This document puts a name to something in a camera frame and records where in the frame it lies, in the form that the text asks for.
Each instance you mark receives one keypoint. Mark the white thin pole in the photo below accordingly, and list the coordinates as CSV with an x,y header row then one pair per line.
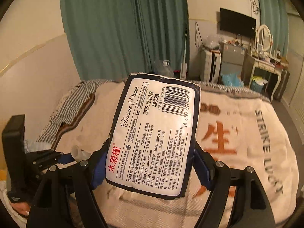
x,y
184,57

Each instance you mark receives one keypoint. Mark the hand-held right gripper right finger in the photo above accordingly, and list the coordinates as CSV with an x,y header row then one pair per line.
x,y
204,171

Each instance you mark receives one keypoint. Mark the green striped cloth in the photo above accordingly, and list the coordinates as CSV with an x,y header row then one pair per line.
x,y
68,104

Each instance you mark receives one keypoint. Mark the clear water jug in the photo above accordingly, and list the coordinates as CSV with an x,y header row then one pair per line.
x,y
164,69

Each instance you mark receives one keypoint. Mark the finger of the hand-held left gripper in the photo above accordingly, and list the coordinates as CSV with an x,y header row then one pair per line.
x,y
64,158

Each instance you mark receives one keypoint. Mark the narrow green curtain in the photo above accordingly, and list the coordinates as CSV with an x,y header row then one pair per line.
x,y
270,11

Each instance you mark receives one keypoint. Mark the cream wardrobe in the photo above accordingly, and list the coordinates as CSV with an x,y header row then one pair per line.
x,y
295,71

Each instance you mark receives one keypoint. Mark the cream dressing table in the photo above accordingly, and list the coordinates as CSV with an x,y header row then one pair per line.
x,y
263,64

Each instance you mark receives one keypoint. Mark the blue plastic bag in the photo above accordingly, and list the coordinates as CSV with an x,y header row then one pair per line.
x,y
231,79

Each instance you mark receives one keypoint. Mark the cream printed blanket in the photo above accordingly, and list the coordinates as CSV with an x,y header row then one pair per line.
x,y
237,147

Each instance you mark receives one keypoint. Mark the small translucent plastic cup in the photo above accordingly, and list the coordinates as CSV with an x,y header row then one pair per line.
x,y
78,152

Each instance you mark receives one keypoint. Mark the trash bin with yellow bag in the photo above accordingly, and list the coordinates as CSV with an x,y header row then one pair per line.
x,y
259,84

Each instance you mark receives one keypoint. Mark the white tissue paper pack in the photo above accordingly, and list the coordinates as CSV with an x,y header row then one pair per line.
x,y
154,133

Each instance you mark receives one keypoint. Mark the wide green curtain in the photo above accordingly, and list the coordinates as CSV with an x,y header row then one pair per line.
x,y
123,28

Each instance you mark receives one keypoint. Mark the white oval vanity mirror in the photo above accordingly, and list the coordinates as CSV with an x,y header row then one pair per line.
x,y
264,36

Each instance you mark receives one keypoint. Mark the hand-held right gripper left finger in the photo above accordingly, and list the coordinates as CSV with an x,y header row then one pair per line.
x,y
98,173

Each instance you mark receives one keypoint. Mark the black wall television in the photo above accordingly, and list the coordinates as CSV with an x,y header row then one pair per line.
x,y
237,22

